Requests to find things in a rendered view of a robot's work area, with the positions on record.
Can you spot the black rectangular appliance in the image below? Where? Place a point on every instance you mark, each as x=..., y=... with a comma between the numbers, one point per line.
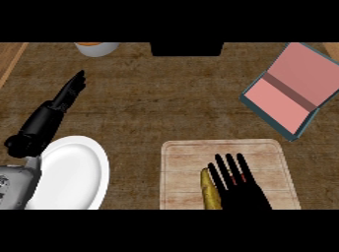
x=187, y=48

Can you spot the white oval plate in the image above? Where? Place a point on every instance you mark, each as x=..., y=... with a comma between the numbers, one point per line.
x=74, y=172

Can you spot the pink and teal open box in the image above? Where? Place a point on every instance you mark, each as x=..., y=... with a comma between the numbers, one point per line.
x=298, y=90

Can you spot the yellow bell pepper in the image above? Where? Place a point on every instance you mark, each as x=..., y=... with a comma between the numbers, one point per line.
x=211, y=193

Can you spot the white cup with orange content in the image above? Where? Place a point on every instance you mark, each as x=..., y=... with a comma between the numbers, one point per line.
x=97, y=48

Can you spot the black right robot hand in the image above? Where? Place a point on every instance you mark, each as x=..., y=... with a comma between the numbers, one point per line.
x=242, y=193

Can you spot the pale wooden cutting board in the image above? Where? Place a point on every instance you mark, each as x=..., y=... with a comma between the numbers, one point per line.
x=268, y=174

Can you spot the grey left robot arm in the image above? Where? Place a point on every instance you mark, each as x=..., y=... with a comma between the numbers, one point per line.
x=9, y=187

